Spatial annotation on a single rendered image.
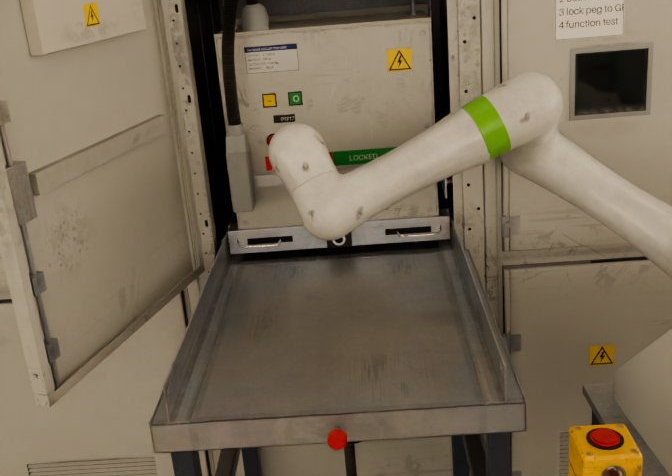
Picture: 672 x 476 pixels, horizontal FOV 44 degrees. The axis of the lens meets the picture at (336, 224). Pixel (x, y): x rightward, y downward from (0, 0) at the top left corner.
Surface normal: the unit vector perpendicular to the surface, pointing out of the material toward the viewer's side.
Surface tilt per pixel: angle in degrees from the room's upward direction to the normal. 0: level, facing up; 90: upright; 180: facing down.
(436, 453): 90
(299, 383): 0
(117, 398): 90
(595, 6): 90
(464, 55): 90
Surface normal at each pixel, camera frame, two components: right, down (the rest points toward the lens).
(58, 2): 0.95, 0.03
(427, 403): -0.08, -0.94
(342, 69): -0.01, 0.33
